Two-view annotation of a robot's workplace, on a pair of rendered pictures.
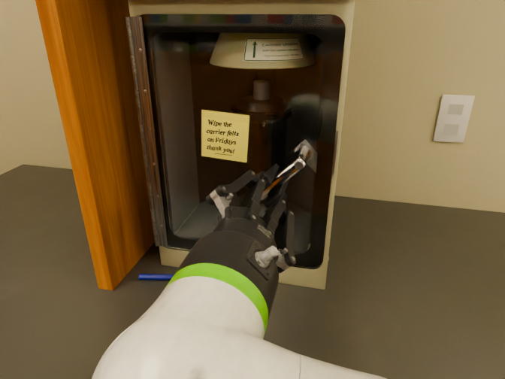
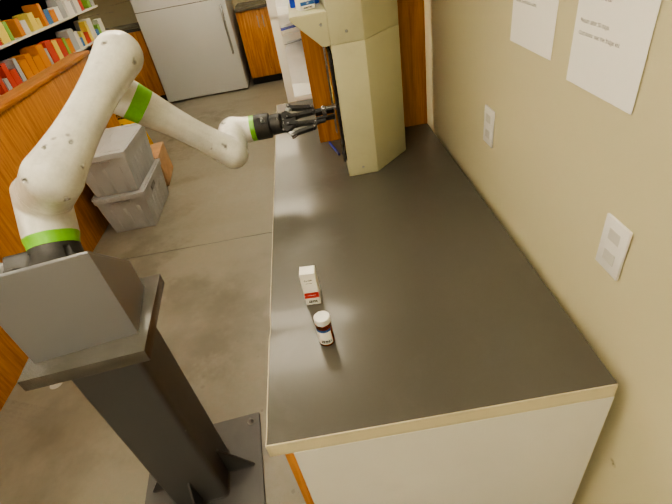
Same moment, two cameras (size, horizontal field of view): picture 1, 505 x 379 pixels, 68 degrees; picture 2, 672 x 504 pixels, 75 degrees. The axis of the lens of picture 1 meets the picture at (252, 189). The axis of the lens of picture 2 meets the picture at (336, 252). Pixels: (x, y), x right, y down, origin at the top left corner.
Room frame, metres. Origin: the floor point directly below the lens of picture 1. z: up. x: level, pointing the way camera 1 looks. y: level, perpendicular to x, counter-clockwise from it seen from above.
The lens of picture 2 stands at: (0.10, -1.58, 1.74)
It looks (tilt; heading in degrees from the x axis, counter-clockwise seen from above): 37 degrees down; 78
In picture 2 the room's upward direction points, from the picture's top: 11 degrees counter-clockwise
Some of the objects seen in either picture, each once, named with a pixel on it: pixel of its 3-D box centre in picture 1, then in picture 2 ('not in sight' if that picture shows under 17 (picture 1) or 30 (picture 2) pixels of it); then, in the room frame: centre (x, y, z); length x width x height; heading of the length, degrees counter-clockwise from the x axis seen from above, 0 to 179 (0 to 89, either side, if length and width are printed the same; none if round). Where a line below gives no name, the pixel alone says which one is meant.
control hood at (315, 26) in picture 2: not in sight; (307, 23); (0.52, 0.04, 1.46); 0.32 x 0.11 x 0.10; 77
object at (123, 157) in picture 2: not in sight; (118, 159); (-0.67, 2.03, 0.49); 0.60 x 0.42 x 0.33; 77
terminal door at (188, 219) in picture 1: (235, 153); (334, 99); (0.56, 0.03, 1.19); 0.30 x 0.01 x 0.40; 76
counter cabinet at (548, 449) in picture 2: not in sight; (379, 272); (0.59, -0.16, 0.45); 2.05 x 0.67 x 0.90; 77
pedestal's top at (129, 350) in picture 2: not in sight; (99, 326); (-0.38, -0.51, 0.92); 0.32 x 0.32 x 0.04; 82
